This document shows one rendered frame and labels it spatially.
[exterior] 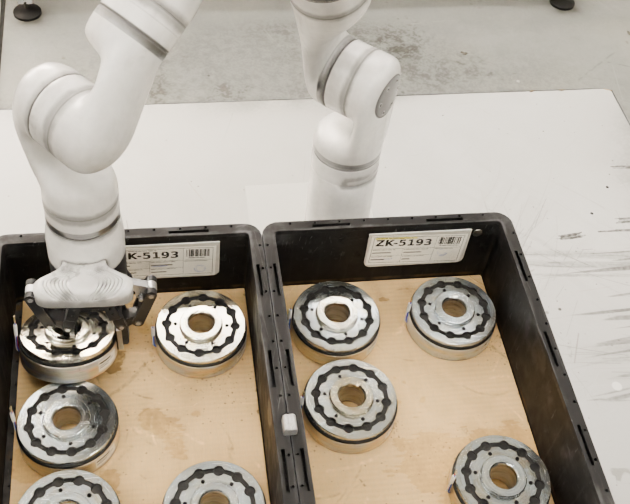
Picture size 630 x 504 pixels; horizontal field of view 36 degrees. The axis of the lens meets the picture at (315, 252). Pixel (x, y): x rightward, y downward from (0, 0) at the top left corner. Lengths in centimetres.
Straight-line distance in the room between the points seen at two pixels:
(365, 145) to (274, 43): 168
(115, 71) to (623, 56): 245
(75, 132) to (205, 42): 208
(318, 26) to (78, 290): 38
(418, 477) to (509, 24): 223
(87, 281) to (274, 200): 57
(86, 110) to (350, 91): 44
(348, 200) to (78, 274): 48
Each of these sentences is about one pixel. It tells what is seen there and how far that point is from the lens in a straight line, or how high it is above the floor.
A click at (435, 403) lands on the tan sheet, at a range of 111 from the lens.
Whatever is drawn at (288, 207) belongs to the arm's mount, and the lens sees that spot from 144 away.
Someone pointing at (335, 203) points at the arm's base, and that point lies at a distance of 130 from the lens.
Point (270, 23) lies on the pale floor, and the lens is 296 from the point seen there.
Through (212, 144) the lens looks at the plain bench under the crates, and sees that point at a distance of 153.
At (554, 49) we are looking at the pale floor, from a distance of 307.
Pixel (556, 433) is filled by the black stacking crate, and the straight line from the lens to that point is 106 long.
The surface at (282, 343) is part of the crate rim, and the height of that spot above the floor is 93.
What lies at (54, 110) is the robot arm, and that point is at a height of 121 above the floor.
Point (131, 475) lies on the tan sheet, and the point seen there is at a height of 83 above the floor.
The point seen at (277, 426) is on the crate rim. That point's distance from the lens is 95.
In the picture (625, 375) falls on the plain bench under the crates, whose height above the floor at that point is 70.
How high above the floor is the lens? 175
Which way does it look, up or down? 49 degrees down
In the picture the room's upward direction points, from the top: 8 degrees clockwise
